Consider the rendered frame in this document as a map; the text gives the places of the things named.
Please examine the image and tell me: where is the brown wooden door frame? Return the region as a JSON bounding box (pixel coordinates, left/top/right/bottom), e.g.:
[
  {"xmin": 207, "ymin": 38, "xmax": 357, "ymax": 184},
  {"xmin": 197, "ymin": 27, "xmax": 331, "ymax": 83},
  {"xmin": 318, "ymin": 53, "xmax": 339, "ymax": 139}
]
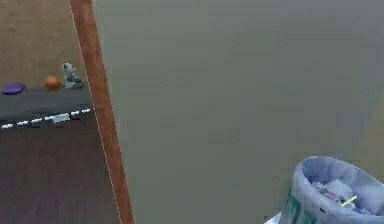
[{"xmin": 68, "ymin": 0, "xmax": 136, "ymax": 224}]

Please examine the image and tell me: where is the dark grey floor mat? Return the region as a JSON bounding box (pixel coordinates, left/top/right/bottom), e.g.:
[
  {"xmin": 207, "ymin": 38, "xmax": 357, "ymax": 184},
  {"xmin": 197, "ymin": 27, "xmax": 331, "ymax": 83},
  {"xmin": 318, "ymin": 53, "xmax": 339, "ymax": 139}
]
[{"xmin": 0, "ymin": 85, "xmax": 93, "ymax": 130}]

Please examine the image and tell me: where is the grey toy figure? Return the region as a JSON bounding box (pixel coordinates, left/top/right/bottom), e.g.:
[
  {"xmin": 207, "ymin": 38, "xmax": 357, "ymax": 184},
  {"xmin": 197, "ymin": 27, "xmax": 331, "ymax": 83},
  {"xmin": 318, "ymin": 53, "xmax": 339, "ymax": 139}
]
[{"xmin": 61, "ymin": 62, "xmax": 85, "ymax": 90}]

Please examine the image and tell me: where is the orange ball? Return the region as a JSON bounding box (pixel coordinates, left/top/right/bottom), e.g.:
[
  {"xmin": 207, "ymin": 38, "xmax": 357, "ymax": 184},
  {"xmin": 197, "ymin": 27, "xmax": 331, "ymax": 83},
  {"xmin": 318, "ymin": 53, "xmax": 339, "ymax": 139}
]
[{"xmin": 44, "ymin": 75, "xmax": 62, "ymax": 91}]

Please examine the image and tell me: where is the purple cushion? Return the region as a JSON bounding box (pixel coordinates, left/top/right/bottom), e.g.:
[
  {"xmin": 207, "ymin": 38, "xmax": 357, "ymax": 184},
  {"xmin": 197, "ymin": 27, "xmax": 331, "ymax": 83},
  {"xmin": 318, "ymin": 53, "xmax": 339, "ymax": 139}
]
[{"xmin": 1, "ymin": 82, "xmax": 27, "ymax": 96}]

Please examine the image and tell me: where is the pale blue waste bin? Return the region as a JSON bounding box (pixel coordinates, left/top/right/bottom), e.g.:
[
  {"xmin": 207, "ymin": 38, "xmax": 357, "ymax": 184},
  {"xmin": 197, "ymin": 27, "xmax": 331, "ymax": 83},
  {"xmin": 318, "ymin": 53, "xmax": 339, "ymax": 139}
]
[{"xmin": 279, "ymin": 155, "xmax": 384, "ymax": 224}]

